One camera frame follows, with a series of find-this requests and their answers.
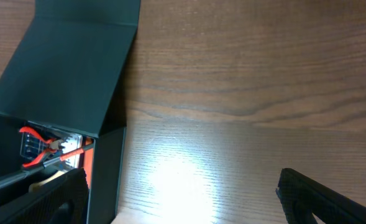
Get red handled pliers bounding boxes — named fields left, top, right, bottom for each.
left=19, top=126, right=66, bottom=169

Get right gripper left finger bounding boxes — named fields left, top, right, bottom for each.
left=0, top=169, right=89, bottom=224

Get dark green box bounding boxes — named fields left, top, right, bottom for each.
left=0, top=0, right=140, bottom=223

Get clear blue screwdriver set case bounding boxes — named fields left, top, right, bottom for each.
left=19, top=132, right=84, bottom=172

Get orange scraper wooden handle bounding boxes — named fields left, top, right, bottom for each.
left=29, top=138, right=94, bottom=192

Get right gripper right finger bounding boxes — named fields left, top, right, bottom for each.
left=276, top=168, right=366, bottom=224

